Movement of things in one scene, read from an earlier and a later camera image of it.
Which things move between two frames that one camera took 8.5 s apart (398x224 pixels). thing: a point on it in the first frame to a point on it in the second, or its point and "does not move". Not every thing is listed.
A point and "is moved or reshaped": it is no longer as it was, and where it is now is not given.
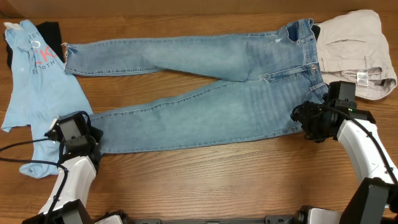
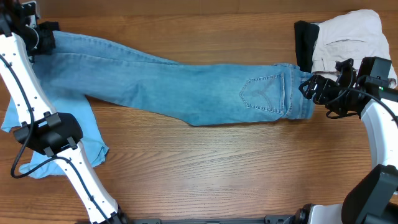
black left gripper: (97, 134) to (31, 54)
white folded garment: (352, 47) does not move
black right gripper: (302, 114) to (326, 84)
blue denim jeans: (279, 83) is moved or reshaped
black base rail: (268, 219) does not move
